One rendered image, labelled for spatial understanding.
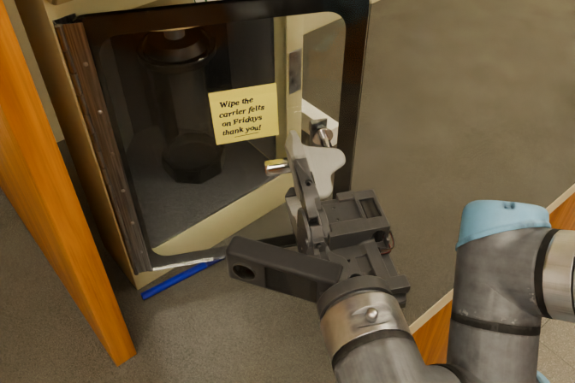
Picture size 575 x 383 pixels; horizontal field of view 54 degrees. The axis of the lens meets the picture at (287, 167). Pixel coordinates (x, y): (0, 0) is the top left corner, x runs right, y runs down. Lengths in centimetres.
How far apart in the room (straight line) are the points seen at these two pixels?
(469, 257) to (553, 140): 71
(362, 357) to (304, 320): 36
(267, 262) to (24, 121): 25
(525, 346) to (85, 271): 44
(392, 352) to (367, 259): 11
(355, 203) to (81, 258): 30
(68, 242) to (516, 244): 43
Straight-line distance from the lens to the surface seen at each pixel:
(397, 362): 47
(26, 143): 53
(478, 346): 52
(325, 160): 60
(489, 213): 51
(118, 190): 71
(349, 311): 50
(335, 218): 56
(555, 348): 206
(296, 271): 53
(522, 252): 50
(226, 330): 82
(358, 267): 55
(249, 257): 54
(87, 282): 67
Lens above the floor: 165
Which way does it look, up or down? 44 degrees down
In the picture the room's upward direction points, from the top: straight up
